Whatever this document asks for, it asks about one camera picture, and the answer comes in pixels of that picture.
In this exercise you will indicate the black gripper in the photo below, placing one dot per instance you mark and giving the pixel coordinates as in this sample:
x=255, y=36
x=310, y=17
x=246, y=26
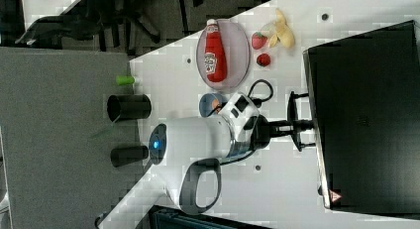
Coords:
x=262, y=133

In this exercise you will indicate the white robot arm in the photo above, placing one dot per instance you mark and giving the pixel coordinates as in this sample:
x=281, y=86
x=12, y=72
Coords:
x=183, y=149

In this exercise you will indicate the black and silver toaster oven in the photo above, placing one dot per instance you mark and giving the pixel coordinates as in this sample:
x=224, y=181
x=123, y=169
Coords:
x=365, y=105

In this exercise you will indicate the red toy strawberry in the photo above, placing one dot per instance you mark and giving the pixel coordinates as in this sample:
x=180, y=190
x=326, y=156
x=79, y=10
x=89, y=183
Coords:
x=263, y=60

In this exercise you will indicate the orange toy fruit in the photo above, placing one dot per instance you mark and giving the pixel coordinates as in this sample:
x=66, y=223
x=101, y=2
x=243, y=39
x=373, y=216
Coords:
x=216, y=104

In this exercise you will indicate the blue bowl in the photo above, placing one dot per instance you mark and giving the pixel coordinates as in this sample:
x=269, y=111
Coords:
x=205, y=108

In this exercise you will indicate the pink toy strawberry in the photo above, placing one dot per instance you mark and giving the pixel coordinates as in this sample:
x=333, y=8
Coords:
x=258, y=40

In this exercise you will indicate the red ketchup bottle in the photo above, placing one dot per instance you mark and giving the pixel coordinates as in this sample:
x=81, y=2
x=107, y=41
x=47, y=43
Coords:
x=214, y=55

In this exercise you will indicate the peeled toy banana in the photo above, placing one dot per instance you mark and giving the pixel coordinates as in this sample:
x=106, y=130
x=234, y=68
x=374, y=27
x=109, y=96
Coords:
x=278, y=32

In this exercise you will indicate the grey round plate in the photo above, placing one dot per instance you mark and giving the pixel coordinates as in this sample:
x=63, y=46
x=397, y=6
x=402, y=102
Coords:
x=237, y=53

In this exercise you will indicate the black frying pan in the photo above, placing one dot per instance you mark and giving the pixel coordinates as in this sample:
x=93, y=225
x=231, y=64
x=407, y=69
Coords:
x=128, y=107

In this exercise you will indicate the black cylindrical cup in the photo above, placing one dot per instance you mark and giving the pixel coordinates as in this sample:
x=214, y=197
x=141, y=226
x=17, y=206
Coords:
x=123, y=156

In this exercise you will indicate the green toy vegetable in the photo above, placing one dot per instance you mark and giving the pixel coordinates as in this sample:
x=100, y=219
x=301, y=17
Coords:
x=125, y=80

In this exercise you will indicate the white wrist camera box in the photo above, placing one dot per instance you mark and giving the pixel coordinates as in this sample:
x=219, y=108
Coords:
x=242, y=115

